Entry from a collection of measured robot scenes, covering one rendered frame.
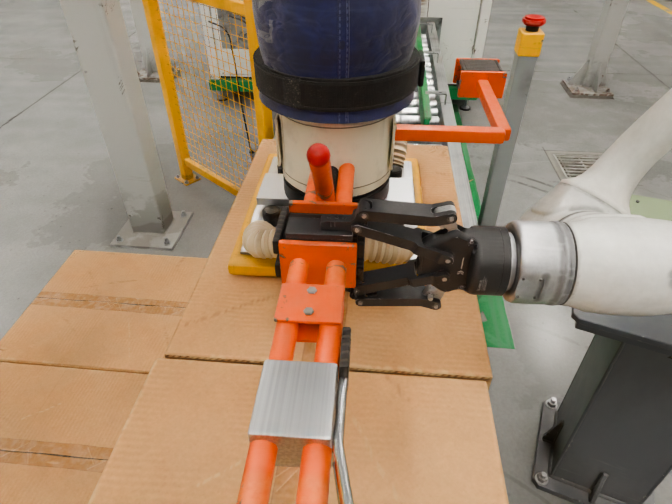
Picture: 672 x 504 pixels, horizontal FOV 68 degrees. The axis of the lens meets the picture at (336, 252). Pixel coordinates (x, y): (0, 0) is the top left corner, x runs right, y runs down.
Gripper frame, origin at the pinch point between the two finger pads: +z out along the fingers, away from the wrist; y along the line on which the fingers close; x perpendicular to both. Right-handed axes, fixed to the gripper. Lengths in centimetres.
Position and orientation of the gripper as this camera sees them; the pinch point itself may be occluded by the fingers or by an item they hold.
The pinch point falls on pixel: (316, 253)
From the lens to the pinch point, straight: 54.4
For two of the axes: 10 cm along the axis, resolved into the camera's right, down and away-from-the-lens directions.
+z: -10.0, -0.4, 0.5
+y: 0.0, 7.8, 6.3
